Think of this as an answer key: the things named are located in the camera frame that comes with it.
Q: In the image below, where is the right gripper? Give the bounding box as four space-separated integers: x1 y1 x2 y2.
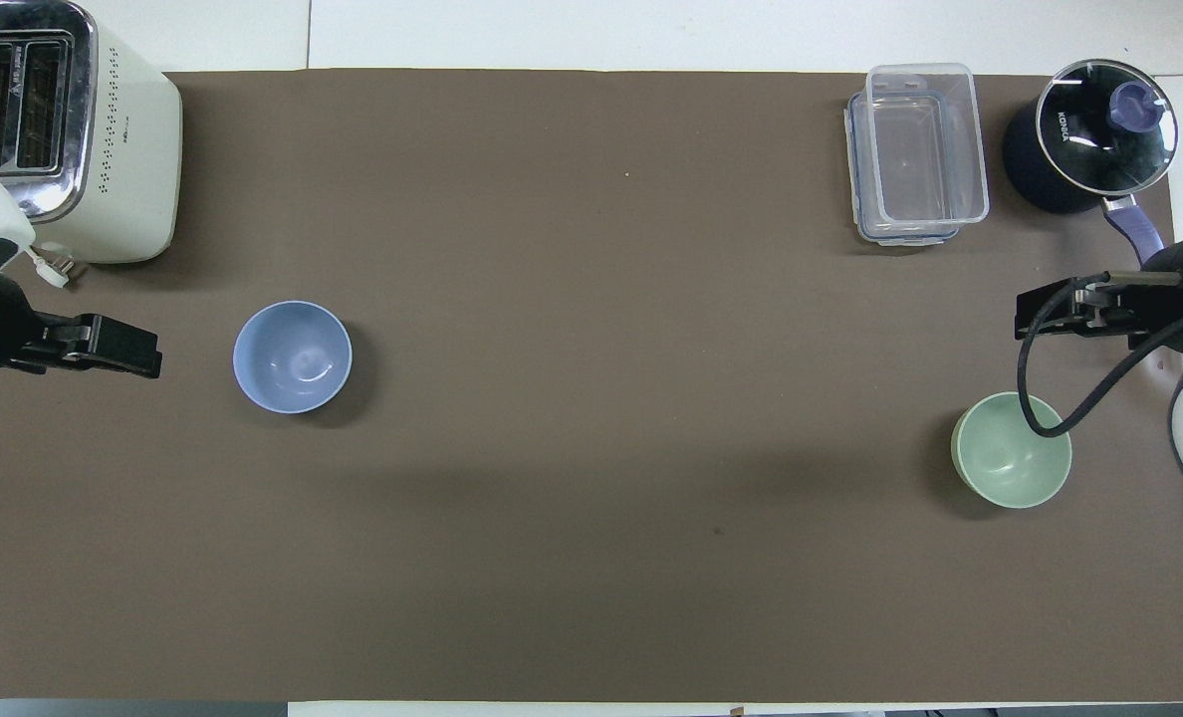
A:
1125 243 1183 357

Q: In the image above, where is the green bowl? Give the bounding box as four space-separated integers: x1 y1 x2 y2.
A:
951 391 1073 510

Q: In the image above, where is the blue bowl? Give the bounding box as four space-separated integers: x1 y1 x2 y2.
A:
232 301 354 415

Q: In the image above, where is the white power plug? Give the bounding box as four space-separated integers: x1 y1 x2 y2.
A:
24 243 77 290

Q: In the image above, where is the glass lid with purple knob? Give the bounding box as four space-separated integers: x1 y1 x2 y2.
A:
1035 59 1179 196

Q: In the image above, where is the white toaster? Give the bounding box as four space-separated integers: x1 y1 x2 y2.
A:
0 0 184 266

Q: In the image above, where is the clear plastic container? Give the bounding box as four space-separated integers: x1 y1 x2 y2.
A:
866 63 990 226

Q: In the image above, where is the dark pot with purple handle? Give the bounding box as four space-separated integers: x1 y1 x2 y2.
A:
1001 98 1169 268

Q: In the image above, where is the black cable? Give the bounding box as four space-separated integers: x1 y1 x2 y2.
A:
1016 277 1183 439

